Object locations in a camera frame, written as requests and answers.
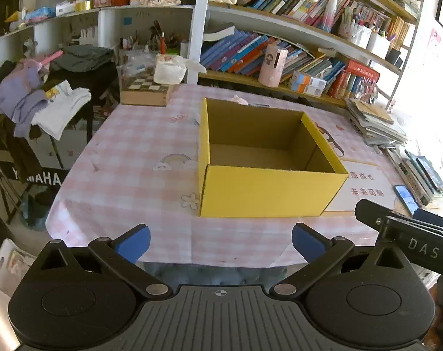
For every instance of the dark teal bin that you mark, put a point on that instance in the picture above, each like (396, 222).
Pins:
(38, 214)

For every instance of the white printed t-shirt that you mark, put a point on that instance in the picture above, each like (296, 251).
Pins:
(64, 106)

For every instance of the white plastic board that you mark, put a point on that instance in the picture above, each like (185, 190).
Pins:
(9, 267)

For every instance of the yellow cardboard box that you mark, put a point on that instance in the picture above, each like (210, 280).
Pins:
(265, 193)

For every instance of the black keyboard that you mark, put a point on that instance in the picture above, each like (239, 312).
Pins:
(35, 180)

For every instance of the stack of dark flat books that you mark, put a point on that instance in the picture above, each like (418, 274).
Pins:
(422, 175)

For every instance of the stack of worn books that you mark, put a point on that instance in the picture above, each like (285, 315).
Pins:
(376, 122)

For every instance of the red book box set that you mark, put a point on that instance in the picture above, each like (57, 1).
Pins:
(362, 71)

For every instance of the cluster of brushes and pens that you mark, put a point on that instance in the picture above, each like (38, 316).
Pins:
(155, 38)

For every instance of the white plastic tissue pack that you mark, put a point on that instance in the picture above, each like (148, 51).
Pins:
(169, 71)

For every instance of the plain white storage box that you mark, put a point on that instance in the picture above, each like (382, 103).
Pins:
(377, 45)

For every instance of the row of blue paperback books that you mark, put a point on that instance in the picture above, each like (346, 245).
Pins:
(239, 53)

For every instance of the grey folded garment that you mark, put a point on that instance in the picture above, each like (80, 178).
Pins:
(84, 58)

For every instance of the wooden bookshelf with white frame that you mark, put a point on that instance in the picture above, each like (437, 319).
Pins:
(196, 25)

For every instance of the pink wall poster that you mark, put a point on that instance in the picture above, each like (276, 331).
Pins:
(437, 53)

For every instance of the pink cylinder container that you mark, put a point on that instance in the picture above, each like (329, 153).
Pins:
(272, 67)

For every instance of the row of thin colourful books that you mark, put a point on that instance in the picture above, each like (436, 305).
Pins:
(353, 87)

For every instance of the pink blue gradient tube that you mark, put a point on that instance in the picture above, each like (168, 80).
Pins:
(330, 16)

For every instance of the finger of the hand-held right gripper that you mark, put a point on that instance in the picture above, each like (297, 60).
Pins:
(369, 212)

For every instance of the white pen holder with pens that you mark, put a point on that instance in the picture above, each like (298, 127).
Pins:
(356, 34)

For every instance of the purple garment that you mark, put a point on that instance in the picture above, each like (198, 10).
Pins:
(20, 102)

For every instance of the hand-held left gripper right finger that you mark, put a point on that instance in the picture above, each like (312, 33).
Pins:
(309, 243)

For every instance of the wooden chessboard box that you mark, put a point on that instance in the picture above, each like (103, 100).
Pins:
(144, 93)

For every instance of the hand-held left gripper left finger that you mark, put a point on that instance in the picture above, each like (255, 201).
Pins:
(133, 243)

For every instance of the smartphone with lit screen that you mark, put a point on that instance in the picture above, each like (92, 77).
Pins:
(407, 199)

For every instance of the white cubby shelf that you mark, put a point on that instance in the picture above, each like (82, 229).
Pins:
(108, 29)

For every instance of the gold tape roll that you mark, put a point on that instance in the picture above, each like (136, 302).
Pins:
(84, 6)

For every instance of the white paper sign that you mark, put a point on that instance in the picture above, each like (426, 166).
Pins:
(367, 190)

